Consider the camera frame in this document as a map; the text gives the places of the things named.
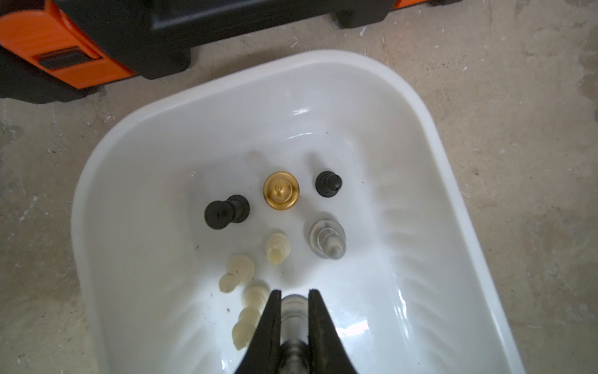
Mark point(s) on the white chess pawn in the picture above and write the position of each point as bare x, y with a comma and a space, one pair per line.
240, 270
254, 301

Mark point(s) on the gold chess piece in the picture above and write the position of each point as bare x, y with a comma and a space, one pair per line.
281, 190

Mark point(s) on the silver chess piece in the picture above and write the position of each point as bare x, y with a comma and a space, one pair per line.
294, 335
327, 239

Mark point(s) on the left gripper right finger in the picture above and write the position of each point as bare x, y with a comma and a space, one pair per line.
326, 351

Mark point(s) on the black chess pawn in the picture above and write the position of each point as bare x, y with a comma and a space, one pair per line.
328, 184

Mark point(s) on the white chess piece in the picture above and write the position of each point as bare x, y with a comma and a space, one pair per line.
278, 248

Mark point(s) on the black chess piece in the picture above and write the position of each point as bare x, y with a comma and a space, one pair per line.
219, 214

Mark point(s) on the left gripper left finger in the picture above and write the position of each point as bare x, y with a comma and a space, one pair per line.
263, 354

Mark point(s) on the black tool case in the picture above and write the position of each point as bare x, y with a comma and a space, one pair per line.
63, 50

